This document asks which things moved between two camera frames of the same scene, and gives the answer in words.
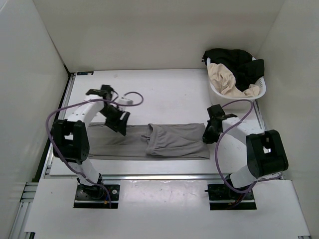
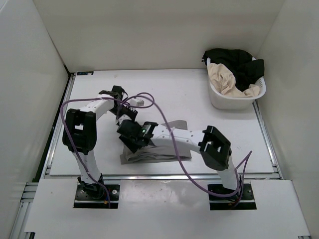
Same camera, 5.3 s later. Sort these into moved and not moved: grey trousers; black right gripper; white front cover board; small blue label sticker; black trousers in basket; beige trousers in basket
Moved: black right gripper; grey trousers
Not moved: beige trousers in basket; white front cover board; black trousers in basket; small blue label sticker
